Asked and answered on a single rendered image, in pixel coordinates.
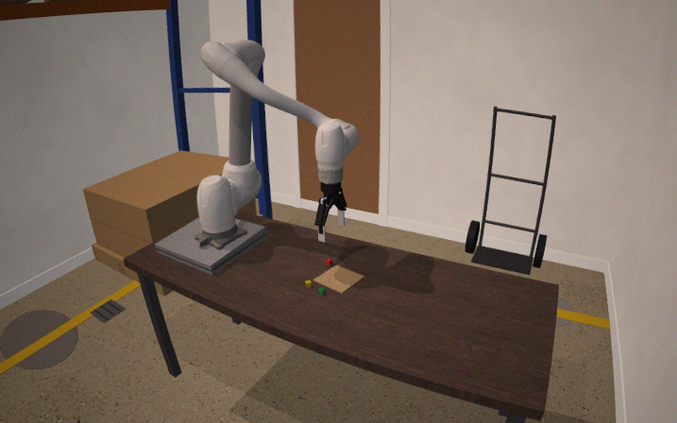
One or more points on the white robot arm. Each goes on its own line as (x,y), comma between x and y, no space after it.
(217,203)

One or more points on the tan square mat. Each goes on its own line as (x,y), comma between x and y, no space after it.
(338,278)

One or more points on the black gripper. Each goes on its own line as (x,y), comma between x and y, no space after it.
(333,194)

